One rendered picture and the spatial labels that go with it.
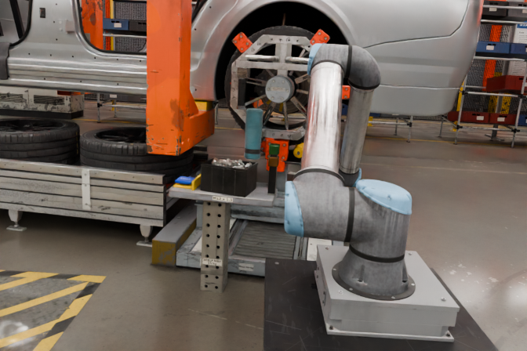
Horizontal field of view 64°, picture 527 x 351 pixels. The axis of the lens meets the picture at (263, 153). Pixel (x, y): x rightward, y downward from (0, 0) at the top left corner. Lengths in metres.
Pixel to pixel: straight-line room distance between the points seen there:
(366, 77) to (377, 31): 0.90
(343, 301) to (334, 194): 0.27
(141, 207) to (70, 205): 0.40
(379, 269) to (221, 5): 1.78
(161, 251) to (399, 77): 1.53
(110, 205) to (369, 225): 1.55
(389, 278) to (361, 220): 0.17
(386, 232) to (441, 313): 0.25
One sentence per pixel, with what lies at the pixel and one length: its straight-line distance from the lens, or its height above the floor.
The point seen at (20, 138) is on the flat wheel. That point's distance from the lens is 2.75.
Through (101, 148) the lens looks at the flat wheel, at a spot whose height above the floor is 0.48.
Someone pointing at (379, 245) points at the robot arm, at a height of 0.53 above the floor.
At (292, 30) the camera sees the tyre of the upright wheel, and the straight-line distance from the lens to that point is 2.35.
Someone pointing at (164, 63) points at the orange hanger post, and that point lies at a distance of 2.02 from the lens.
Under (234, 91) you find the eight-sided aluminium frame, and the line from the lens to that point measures 2.30.
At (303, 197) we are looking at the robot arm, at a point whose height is 0.64.
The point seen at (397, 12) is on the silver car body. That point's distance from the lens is 2.45.
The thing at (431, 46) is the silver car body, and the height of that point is 1.11.
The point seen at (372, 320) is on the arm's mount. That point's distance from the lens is 1.20.
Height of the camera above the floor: 0.98
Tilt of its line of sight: 12 degrees down
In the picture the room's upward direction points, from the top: 3 degrees clockwise
